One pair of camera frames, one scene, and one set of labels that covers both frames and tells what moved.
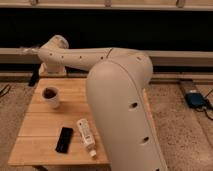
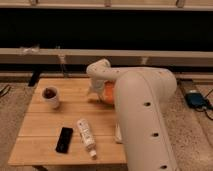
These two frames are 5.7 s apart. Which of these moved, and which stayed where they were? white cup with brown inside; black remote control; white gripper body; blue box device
Moved: white gripper body
Stayed: black remote control; white cup with brown inside; blue box device
